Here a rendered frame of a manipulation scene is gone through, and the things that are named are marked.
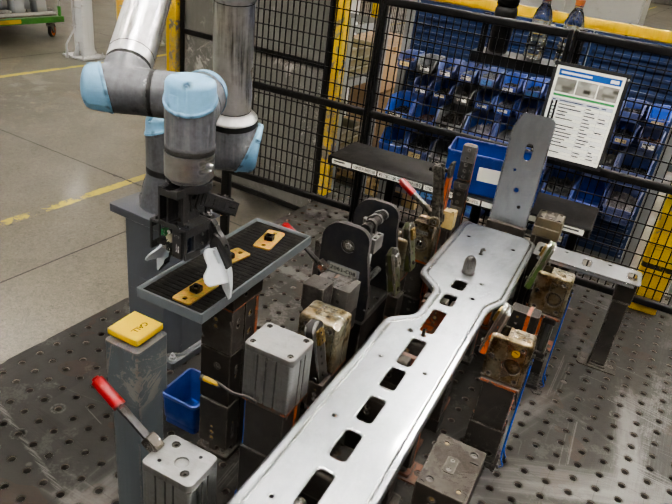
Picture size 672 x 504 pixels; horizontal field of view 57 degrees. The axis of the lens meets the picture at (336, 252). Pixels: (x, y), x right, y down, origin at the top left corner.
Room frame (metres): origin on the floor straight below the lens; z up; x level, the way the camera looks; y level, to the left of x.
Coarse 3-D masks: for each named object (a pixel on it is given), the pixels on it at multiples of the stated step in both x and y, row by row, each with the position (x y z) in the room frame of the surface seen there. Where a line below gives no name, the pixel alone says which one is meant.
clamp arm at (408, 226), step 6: (408, 222) 1.44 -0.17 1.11; (402, 228) 1.43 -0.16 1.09; (408, 228) 1.42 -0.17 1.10; (414, 228) 1.44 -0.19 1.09; (402, 234) 1.43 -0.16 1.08; (408, 234) 1.42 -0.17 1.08; (414, 234) 1.43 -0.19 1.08; (408, 240) 1.42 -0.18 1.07; (414, 240) 1.44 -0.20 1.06; (408, 246) 1.42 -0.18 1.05; (414, 246) 1.44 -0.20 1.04; (408, 252) 1.41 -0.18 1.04; (414, 252) 1.44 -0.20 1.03; (408, 258) 1.41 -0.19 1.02; (414, 258) 1.44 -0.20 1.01; (408, 264) 1.41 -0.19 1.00; (414, 264) 1.42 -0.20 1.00; (408, 270) 1.41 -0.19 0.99
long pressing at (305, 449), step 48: (480, 240) 1.62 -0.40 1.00; (528, 240) 1.67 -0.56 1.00; (432, 288) 1.31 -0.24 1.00; (480, 288) 1.34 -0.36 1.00; (384, 336) 1.08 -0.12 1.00; (432, 336) 1.11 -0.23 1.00; (336, 384) 0.90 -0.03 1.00; (432, 384) 0.95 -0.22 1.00; (288, 432) 0.77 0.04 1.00; (336, 432) 0.79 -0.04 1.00; (384, 432) 0.80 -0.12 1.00; (288, 480) 0.67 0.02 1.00; (336, 480) 0.69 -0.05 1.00; (384, 480) 0.70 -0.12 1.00
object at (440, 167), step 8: (432, 168) 1.60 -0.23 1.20; (440, 168) 1.58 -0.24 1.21; (448, 168) 1.58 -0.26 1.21; (440, 176) 1.58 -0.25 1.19; (440, 184) 1.58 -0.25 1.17; (432, 192) 1.58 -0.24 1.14; (440, 192) 1.58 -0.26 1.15; (432, 200) 1.58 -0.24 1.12; (440, 200) 1.58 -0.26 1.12; (432, 208) 1.58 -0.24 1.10; (440, 208) 1.60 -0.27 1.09; (440, 216) 1.60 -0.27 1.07
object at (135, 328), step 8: (136, 312) 0.82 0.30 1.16; (120, 320) 0.80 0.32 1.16; (128, 320) 0.80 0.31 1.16; (136, 320) 0.80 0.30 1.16; (144, 320) 0.81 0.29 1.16; (152, 320) 0.81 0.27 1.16; (112, 328) 0.77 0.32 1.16; (120, 328) 0.78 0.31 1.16; (128, 328) 0.78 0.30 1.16; (136, 328) 0.78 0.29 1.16; (144, 328) 0.79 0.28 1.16; (152, 328) 0.79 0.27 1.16; (160, 328) 0.80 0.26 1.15; (120, 336) 0.76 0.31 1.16; (128, 336) 0.76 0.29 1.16; (136, 336) 0.76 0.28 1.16; (144, 336) 0.77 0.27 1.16; (136, 344) 0.75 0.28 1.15
